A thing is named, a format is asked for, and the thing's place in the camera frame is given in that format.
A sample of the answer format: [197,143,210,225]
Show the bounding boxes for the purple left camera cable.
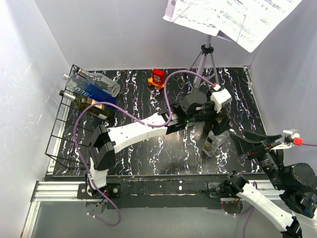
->
[73,70,216,227]

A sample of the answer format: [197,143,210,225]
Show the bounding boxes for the clear glass bottle top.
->
[75,68,120,97]

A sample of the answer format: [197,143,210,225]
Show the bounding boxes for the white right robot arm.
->
[223,129,317,238]

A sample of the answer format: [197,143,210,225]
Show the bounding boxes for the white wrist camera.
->
[273,129,303,150]
[211,84,232,114]

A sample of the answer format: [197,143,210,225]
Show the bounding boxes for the black metal base frame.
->
[76,173,265,211]

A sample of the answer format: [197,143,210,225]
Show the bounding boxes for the aluminium rail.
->
[22,180,90,236]

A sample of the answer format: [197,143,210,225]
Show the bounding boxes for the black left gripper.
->
[186,92,231,135]

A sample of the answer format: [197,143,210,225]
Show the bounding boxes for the blue clear vodka bottle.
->
[62,73,116,105]

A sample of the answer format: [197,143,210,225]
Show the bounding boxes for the lilac music stand tripod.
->
[188,35,219,84]

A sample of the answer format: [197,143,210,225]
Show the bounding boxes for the clear square liquor bottle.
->
[203,130,229,157]

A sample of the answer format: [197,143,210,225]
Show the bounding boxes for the black wire wine rack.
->
[44,64,117,172]

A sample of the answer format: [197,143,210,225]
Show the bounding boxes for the white sheet music pages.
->
[163,0,300,53]

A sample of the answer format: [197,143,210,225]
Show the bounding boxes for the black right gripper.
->
[229,128,287,189]

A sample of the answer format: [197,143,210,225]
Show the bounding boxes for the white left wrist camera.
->
[211,84,232,114]

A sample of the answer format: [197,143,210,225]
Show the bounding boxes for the red yellow toy brick car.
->
[148,68,165,90]

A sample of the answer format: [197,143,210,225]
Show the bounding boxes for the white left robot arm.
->
[86,89,232,198]

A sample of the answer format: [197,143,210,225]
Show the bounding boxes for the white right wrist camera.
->
[273,129,303,150]

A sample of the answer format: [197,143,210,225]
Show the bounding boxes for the green white wine bottle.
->
[58,90,116,121]

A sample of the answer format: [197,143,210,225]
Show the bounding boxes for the clear round glass bottle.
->
[185,83,201,127]

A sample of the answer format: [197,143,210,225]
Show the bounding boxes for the dark red wine bottle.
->
[203,110,228,134]

